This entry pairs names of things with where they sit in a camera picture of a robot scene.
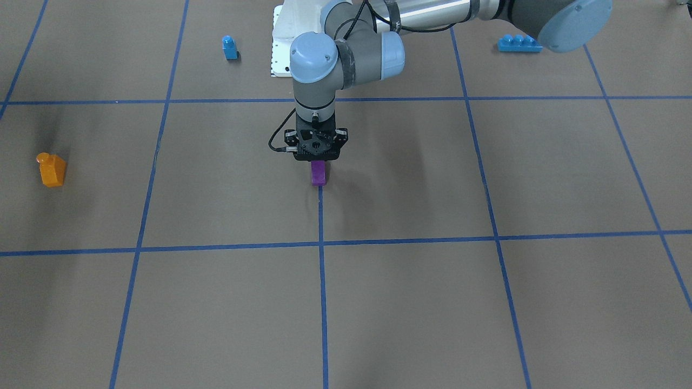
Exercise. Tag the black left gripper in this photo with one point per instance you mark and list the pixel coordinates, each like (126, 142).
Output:
(343, 138)

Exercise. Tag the purple trapezoid block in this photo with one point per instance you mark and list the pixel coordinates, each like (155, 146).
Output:
(318, 173)

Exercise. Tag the orange trapezoid block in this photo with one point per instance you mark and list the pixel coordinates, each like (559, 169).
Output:
(52, 169)

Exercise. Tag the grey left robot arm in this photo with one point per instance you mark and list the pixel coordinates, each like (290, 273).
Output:
(356, 44)

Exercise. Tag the small blue block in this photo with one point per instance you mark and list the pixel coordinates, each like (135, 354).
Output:
(229, 48)

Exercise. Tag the long blue stud brick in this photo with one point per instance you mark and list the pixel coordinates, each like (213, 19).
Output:
(518, 43)

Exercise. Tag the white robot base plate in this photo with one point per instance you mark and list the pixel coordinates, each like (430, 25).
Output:
(283, 34)

